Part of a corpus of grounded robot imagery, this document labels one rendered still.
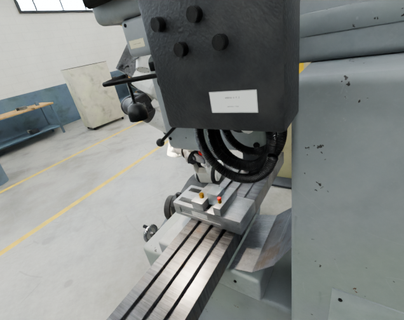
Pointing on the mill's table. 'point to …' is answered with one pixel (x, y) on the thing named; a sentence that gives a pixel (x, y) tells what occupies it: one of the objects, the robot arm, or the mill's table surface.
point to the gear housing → (136, 37)
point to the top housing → (116, 12)
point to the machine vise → (218, 209)
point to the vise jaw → (202, 198)
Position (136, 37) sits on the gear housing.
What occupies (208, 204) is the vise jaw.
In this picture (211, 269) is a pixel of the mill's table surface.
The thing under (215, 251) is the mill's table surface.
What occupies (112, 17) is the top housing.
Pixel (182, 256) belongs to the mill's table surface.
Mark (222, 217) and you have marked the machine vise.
